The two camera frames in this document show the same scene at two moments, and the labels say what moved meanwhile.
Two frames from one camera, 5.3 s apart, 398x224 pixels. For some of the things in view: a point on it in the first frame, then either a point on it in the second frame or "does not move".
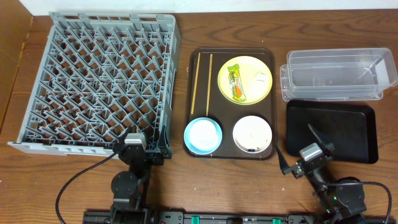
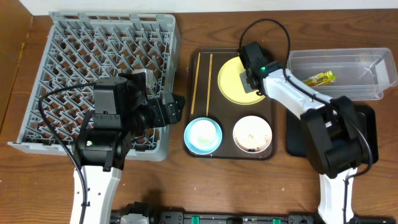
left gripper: (152, 155) -> (168, 109)
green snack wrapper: (236, 83) -> (321, 78)
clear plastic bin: (337, 74) does not move
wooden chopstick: (195, 83) does not move
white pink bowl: (252, 134) does not move
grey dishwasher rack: (97, 75) does not move
